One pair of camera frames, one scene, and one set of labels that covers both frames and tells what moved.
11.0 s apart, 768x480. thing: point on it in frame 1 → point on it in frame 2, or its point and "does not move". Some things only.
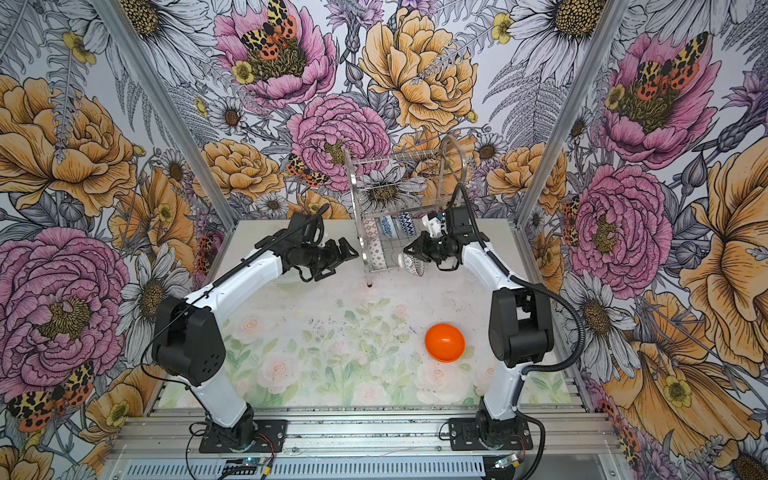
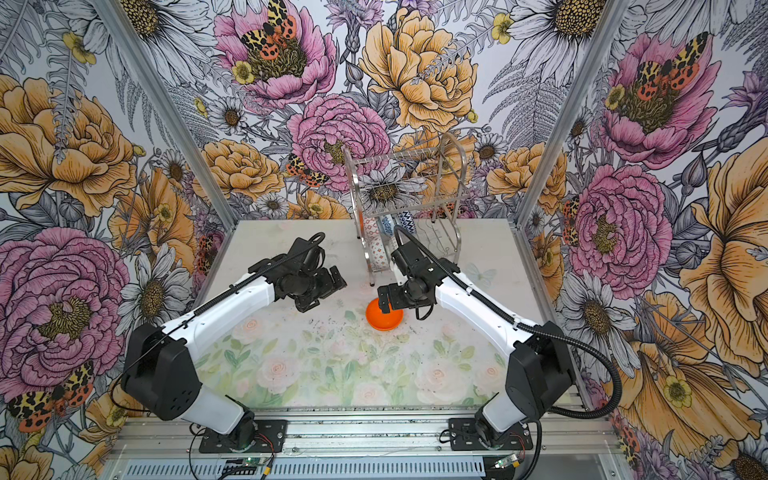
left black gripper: x=334 y=256 → x=338 y=282
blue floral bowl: x=388 y=226 does not move
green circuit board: x=510 y=461 does not move
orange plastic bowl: x=445 y=343 → x=383 y=321
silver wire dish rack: x=393 y=193 does not move
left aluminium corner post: x=169 y=109 does not move
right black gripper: x=420 y=245 → x=393 y=290
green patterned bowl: x=378 y=261 does not move
